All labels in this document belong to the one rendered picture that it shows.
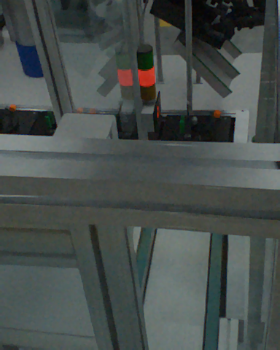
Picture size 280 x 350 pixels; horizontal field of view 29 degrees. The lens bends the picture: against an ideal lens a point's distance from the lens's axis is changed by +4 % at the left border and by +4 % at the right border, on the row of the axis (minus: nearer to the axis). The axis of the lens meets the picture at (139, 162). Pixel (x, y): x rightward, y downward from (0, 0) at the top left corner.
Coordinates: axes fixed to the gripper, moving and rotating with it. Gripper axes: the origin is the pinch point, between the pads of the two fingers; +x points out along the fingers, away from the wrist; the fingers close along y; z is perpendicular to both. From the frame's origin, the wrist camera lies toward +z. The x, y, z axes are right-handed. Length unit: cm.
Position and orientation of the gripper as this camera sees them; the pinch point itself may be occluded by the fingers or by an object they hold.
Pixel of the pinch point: (222, 22)
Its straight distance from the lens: 199.3
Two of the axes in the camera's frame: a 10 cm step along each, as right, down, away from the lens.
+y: -4.5, 5.7, -6.9
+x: -8.5, -0.3, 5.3
